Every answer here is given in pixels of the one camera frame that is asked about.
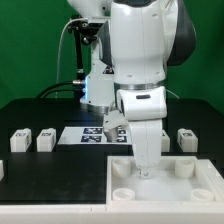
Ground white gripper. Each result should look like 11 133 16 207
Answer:
129 119 162 179

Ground white square tabletop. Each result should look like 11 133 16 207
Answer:
106 156 216 203

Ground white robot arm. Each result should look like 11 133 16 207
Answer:
67 0 196 178

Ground white obstacle fence right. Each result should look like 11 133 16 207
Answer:
195 160 224 203

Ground white marker sheet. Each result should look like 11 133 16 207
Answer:
58 127 131 145

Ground white obstacle piece left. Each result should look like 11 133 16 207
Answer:
0 160 4 182

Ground black camera stand pole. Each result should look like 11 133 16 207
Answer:
73 14 84 101

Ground black base cables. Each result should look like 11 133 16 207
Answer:
35 79 86 100

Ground black camera on stand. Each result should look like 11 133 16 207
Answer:
68 16 109 35

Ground grey camera cable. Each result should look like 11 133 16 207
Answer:
55 18 83 99

